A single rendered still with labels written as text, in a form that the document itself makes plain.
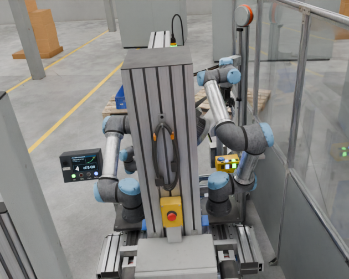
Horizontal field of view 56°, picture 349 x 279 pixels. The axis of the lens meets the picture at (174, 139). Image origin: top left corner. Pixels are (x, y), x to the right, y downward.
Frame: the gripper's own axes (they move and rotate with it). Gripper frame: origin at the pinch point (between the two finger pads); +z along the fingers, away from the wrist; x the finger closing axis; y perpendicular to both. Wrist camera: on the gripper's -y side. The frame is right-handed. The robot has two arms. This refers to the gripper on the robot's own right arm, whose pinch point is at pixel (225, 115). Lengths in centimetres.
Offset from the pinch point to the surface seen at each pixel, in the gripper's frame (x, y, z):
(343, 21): 45, 33, -56
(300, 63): 45, -5, -26
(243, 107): 35, -87, 37
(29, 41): -315, -586, 61
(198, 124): -10, -53, 32
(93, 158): -86, -10, 26
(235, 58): 25, -81, -9
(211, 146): 2, -71, 64
